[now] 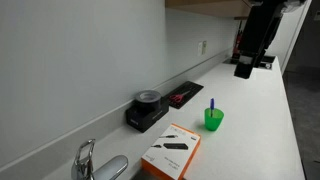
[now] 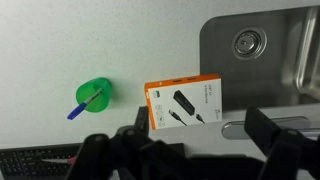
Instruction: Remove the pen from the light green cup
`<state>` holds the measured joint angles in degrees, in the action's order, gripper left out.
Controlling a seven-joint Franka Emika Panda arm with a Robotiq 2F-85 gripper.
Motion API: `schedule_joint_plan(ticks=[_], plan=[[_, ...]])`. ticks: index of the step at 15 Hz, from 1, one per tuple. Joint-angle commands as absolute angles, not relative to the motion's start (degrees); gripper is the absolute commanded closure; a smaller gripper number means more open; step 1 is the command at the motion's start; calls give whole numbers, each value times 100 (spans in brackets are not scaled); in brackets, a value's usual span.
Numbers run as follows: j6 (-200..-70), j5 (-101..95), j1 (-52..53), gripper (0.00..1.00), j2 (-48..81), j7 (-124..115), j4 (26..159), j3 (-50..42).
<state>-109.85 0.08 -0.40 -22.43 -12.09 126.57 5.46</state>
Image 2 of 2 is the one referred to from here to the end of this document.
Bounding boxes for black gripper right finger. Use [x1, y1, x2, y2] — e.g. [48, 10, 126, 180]
[244, 105, 320, 180]

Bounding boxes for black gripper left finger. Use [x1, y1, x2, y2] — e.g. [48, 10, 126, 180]
[65, 105, 201, 180]

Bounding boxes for blue pen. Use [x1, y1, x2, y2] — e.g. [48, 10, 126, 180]
[66, 87, 104, 121]

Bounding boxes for light green plastic cup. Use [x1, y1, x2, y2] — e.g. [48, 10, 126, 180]
[75, 76, 113, 114]

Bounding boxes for stainless steel sink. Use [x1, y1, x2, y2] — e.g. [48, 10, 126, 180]
[199, 4, 320, 113]

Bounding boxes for black keyboard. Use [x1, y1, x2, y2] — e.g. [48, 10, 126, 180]
[0, 143, 85, 180]

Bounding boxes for orange and white product box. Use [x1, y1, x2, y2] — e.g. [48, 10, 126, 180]
[143, 73, 225, 131]

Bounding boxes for round metal sink drain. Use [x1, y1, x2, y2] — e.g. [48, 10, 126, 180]
[230, 25, 268, 61]

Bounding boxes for red handled scissors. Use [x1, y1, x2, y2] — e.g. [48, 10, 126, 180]
[41, 156, 78, 165]

